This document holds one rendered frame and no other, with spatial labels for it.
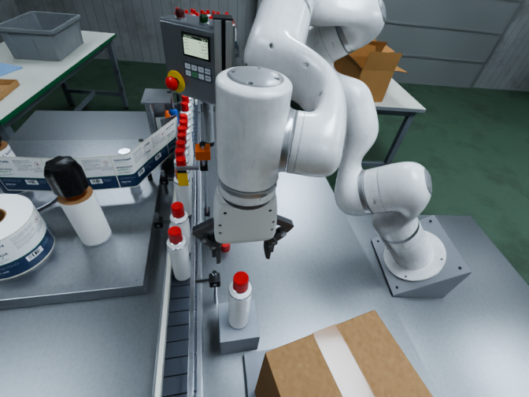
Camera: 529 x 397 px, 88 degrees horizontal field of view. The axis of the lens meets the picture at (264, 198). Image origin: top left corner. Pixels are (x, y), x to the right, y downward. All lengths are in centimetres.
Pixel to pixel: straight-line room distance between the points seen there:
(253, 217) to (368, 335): 33
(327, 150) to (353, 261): 78
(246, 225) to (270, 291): 52
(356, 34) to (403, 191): 35
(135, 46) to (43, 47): 269
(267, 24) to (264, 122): 19
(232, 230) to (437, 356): 76
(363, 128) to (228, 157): 43
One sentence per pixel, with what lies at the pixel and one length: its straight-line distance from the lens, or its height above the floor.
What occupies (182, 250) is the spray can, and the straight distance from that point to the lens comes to 76.
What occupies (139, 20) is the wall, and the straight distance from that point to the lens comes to 532.
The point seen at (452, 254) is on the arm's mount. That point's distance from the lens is 106.
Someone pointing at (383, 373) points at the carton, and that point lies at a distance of 59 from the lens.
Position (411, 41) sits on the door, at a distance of 581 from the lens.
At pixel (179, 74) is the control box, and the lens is 86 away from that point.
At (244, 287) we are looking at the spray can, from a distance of 60.
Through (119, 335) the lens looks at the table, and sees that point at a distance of 91.
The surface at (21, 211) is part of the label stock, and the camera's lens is 102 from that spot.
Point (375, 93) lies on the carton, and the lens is 248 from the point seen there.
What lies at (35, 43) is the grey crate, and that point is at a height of 92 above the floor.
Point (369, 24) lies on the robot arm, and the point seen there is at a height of 154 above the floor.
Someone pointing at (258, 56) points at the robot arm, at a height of 152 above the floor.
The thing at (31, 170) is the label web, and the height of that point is 101.
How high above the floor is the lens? 163
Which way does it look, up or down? 43 degrees down
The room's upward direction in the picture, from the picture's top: 7 degrees clockwise
